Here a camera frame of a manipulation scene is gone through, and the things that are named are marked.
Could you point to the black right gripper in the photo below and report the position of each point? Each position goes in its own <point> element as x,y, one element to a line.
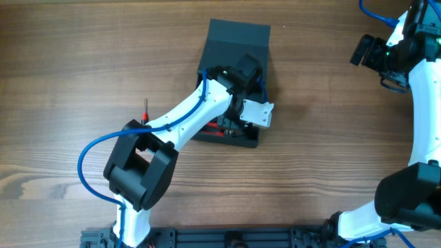
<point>358,50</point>

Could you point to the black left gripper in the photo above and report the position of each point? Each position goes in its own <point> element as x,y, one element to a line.
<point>227,123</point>

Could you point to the red handled pliers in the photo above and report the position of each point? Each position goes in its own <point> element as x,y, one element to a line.
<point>212,128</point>

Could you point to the black storage box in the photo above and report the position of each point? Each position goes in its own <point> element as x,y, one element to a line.
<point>236,54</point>

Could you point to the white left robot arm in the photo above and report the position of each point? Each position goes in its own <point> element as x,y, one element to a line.
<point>227,106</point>

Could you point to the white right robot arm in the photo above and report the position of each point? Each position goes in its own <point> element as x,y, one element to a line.
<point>408,200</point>

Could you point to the black red handled screwdriver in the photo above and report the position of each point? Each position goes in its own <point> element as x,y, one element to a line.
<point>145,116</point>

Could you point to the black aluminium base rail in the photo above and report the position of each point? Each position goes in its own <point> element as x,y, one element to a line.
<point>308,236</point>

